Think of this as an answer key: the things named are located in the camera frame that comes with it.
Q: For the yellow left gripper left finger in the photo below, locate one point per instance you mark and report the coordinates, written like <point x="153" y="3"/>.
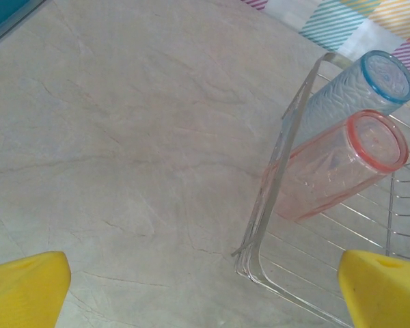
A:
<point x="24" y="294"/>

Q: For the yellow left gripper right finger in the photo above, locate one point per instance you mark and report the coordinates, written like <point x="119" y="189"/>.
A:
<point x="386" y="297"/>

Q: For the red translucent plastic cup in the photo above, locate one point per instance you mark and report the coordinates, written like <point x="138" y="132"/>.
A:
<point x="328" y="171"/>

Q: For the blue translucent plastic cup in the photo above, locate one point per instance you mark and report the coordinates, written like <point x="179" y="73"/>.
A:
<point x="345" y="92"/>

